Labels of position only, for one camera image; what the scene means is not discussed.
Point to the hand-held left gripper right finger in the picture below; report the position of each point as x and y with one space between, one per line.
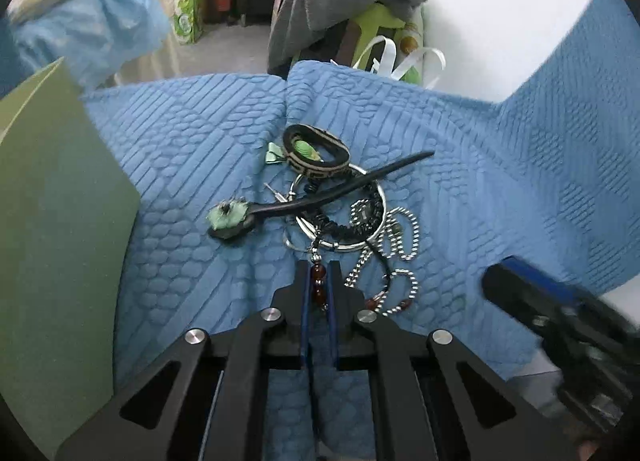
333 301

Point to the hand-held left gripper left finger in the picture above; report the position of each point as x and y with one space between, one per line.
304 301

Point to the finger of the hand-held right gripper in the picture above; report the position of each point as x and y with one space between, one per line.
520 291

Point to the red bead pendant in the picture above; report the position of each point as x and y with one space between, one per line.
318 287

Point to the silver bangle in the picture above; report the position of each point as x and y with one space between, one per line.
345 247

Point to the dark hair stick green flower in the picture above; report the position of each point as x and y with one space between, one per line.
300 202

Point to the small green bow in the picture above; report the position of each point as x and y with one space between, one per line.
273 153

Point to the green leaf charm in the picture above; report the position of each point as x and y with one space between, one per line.
306 148

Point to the blue textured blanket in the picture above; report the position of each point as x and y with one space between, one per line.
200 141

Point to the green flat board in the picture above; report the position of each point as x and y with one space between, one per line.
60 241

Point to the green stool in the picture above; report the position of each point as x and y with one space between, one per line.
375 23

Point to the grey clothing pile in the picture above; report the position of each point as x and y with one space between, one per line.
325 1

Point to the green patterned bag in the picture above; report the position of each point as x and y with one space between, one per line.
187 11

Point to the blue cloth bundle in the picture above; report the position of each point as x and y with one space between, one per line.
100 26

